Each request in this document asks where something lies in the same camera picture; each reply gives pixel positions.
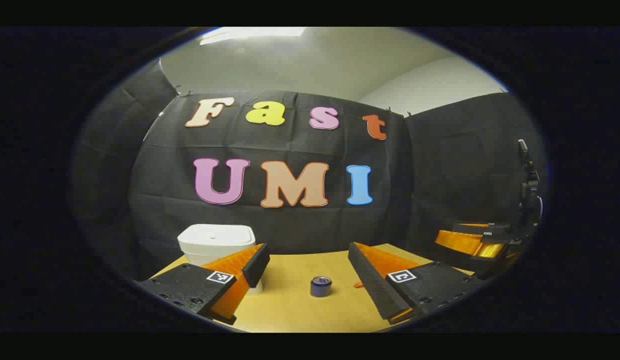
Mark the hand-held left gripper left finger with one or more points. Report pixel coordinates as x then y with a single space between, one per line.
257 265

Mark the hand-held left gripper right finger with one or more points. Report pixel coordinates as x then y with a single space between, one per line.
372 285

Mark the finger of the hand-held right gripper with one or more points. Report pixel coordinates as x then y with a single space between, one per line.
492 269
460 242

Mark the white desktop garbage bin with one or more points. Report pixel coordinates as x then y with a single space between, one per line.
214 240

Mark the blue pop can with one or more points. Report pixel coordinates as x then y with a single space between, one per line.
321 287

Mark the wooden desktop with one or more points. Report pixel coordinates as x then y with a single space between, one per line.
299 310

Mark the black backdrop cloth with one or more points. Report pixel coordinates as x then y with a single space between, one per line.
299 147

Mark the ceiling light panel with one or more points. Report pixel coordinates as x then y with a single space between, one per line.
254 34

